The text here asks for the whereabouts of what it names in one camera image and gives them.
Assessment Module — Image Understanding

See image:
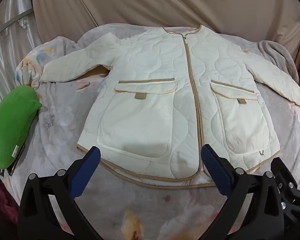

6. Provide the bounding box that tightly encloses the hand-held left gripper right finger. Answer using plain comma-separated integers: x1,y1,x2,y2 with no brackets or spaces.
201,144,287,240

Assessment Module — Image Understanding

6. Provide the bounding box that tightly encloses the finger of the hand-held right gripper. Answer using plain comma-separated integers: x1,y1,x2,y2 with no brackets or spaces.
271,157,300,199

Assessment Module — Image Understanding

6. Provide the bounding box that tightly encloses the silver satin curtain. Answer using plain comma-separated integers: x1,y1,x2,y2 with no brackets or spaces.
0,0,43,112

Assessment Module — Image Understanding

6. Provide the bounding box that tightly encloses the green pillow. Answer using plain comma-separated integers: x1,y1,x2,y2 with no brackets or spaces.
0,84,43,169

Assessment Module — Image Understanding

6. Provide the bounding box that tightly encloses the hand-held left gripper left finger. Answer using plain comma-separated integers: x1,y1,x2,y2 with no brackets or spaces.
17,146,102,240

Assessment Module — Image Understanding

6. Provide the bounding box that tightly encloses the grey floral blanket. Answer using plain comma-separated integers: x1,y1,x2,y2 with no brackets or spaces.
5,22,300,240

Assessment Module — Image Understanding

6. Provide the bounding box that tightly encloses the dark red cloth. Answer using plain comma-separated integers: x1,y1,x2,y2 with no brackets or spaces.
0,172,21,224

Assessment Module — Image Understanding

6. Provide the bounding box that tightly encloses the white quilted jacket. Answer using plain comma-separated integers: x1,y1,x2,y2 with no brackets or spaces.
39,24,300,189

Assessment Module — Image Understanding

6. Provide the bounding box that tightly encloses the dark flat device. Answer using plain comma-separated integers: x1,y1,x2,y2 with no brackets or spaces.
0,144,26,177

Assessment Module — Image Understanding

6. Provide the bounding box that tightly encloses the beige fabric sheet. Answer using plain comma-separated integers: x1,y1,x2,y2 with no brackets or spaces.
31,0,300,63

